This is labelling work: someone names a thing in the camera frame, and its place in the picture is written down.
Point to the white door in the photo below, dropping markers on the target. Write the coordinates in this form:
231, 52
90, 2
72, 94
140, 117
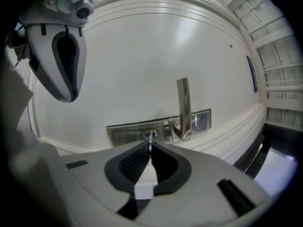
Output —
142, 67

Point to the blue wall sign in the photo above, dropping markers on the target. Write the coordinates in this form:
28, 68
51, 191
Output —
252, 74

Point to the small silver key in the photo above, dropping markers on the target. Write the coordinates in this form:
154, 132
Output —
150, 139

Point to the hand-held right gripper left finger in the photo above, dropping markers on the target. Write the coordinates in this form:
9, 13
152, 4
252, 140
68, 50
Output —
94, 185

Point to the white metal window grille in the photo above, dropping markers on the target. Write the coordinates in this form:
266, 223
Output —
272, 35

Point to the metal door lock plate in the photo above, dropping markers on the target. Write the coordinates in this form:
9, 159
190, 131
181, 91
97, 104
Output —
127, 133

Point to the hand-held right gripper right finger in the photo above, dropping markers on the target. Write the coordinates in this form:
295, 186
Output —
201, 174

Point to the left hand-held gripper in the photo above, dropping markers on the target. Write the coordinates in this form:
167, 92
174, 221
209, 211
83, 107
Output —
59, 6

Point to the white door frame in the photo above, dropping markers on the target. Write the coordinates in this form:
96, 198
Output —
243, 122

